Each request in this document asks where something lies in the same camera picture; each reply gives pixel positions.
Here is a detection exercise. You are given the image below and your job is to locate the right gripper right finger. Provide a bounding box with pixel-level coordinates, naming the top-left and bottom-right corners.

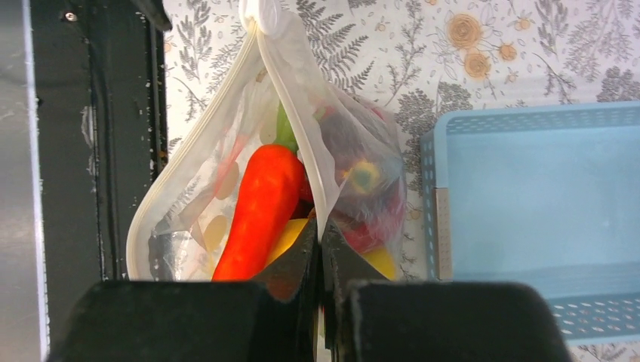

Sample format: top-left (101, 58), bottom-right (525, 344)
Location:
top-left (321, 221), bottom-right (571, 361)

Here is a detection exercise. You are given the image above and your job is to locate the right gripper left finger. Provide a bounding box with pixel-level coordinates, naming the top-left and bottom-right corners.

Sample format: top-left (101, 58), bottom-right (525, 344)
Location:
top-left (48, 219), bottom-right (318, 361)

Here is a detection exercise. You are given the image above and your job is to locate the yellow bell pepper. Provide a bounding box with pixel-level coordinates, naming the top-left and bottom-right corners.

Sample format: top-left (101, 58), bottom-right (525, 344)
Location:
top-left (266, 219), bottom-right (397, 281)

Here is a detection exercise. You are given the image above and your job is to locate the orange carrot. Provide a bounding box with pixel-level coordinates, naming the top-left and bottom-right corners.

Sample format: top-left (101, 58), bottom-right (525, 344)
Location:
top-left (211, 105), bottom-right (305, 281)

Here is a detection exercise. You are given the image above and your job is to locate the clear dotted zip bag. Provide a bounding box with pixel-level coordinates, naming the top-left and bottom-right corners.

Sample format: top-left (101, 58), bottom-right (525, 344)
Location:
top-left (126, 1), bottom-right (407, 281)

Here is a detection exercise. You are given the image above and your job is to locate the light blue plastic basket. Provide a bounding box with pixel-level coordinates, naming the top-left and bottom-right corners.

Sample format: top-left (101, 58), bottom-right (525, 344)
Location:
top-left (420, 101), bottom-right (639, 345)

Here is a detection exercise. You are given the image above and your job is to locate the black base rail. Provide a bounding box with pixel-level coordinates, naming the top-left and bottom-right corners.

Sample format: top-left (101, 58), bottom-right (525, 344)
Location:
top-left (30, 1), bottom-right (166, 342)

